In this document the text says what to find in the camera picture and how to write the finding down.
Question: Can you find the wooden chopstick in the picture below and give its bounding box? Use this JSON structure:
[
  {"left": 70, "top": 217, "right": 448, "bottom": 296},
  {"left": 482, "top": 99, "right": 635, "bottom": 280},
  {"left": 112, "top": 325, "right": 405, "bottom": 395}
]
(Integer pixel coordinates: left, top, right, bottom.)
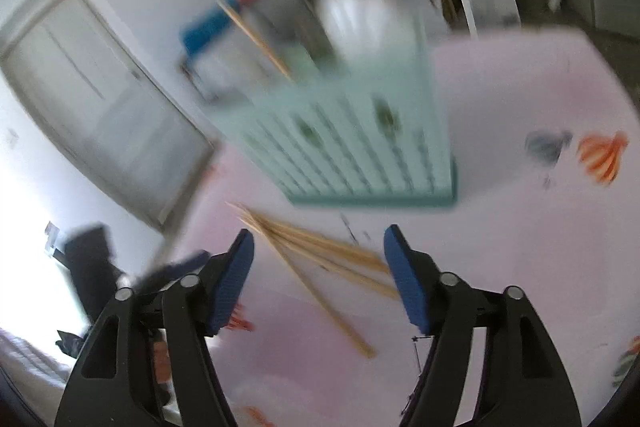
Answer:
[
  {"left": 273, "top": 235, "right": 399, "bottom": 300},
  {"left": 228, "top": 202, "right": 390, "bottom": 274},
  {"left": 240, "top": 217, "right": 378, "bottom": 359}
]

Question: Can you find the wooden chopstick across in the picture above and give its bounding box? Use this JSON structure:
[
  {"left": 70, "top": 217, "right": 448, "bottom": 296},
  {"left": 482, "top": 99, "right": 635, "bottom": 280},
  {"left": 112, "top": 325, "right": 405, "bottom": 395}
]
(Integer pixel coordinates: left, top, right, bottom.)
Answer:
[{"left": 217, "top": 0, "right": 293, "bottom": 80}]

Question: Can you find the white door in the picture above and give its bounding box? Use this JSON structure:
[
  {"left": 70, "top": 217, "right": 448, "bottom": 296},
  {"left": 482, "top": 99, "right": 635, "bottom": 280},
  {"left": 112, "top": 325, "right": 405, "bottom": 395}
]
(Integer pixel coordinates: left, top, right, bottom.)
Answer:
[{"left": 1, "top": 0, "right": 214, "bottom": 231}]

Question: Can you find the pink balloon tablecloth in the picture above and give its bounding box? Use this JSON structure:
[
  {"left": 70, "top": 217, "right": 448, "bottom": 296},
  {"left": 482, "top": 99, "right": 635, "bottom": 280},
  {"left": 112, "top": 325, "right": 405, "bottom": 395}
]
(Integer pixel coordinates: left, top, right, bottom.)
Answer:
[{"left": 171, "top": 28, "right": 639, "bottom": 426}]

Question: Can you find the blue plastic bag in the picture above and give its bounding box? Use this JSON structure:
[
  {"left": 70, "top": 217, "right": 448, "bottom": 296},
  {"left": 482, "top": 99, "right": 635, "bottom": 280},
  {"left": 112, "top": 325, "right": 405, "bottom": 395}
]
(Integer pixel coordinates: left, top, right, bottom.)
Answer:
[{"left": 180, "top": 5, "right": 232, "bottom": 58}]

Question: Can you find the mint green utensil holder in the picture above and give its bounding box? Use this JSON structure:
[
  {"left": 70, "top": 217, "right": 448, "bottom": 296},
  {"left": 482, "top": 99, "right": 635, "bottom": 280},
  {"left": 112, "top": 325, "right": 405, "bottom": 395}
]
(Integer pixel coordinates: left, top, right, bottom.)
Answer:
[{"left": 208, "top": 22, "right": 458, "bottom": 207}]

